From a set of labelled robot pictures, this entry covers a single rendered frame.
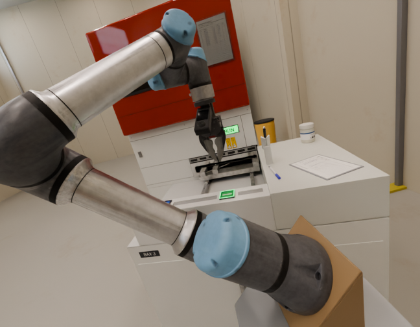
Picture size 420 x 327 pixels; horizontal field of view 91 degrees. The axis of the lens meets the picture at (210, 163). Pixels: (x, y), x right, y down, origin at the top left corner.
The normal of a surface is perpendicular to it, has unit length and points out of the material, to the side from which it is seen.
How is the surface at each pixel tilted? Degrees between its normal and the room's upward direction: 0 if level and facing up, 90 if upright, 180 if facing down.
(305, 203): 90
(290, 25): 90
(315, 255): 35
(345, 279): 48
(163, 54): 107
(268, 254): 62
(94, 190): 71
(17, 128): 83
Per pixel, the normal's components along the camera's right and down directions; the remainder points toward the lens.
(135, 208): 0.34, -0.23
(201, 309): -0.15, 0.33
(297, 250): 0.18, -0.76
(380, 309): -0.25, -0.92
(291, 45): 0.09, 0.28
